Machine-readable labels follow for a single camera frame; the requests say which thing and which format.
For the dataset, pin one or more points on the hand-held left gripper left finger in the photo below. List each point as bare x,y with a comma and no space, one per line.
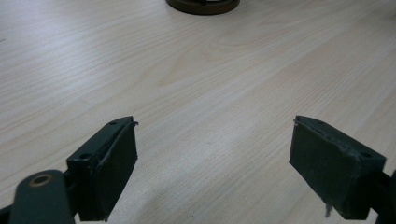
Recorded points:
102,174

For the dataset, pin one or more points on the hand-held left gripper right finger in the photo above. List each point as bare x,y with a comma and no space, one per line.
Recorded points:
333,168

